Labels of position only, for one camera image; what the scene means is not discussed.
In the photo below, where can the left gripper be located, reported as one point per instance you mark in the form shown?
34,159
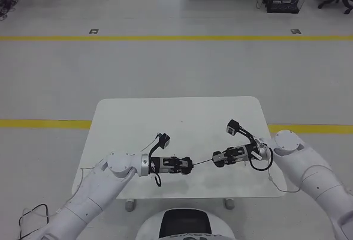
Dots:
163,165

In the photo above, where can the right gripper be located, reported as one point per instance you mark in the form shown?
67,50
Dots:
248,153

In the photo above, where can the thin black zip tie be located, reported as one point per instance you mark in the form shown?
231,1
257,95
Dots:
203,162

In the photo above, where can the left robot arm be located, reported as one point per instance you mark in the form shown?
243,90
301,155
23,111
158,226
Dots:
98,192

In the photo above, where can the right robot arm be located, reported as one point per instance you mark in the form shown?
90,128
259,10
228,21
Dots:
314,174

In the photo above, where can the white table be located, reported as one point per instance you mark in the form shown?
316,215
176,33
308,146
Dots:
179,129

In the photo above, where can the robot body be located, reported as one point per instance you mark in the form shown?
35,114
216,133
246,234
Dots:
185,223

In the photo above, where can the black equipment box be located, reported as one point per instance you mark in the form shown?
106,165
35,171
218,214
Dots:
284,6

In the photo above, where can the black chair base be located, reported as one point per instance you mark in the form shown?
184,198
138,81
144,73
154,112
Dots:
348,9

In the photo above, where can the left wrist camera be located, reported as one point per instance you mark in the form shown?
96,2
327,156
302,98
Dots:
163,141

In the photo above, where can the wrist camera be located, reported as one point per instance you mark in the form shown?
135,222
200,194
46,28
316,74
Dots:
233,127
163,141

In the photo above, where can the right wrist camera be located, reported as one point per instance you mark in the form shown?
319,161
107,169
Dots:
233,127

